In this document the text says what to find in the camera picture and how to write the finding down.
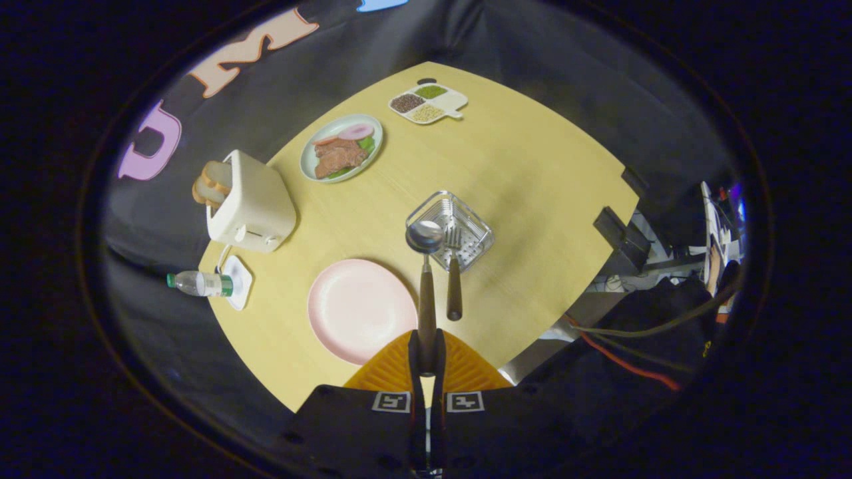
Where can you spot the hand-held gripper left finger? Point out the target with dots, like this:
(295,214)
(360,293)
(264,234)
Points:
(416,359)

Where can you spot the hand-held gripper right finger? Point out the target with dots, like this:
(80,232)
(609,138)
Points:
(439,359)

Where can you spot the pink round plate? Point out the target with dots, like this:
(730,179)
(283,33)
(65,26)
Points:
(359,309)

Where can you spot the white square coaster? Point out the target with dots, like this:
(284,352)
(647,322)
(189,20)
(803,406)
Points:
(241,279)

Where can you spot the dark cloth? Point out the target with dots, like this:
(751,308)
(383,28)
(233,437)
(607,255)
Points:
(639,313)

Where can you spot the brown meat slices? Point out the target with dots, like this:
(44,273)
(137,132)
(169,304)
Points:
(338,158)

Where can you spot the pale green oval plate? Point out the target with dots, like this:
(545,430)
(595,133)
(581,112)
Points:
(309,163)

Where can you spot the cream white toaster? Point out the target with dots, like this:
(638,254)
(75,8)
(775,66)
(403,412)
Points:
(256,199)

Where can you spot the clear plastic water bottle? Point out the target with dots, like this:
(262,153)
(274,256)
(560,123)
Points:
(196,283)

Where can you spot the pink ham slice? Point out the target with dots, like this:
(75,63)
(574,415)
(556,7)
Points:
(356,131)

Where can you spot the white divided dish with grains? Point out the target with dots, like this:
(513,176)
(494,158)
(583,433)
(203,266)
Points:
(452,100)

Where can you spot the small black table clamp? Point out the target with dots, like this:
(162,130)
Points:
(634,181)

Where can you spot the toast bread slice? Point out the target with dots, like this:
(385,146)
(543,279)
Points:
(218,176)
(203,194)

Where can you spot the white printed board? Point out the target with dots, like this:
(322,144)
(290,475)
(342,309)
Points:
(713,219)

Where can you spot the black backdrop cloth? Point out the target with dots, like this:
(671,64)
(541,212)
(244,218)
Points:
(532,53)

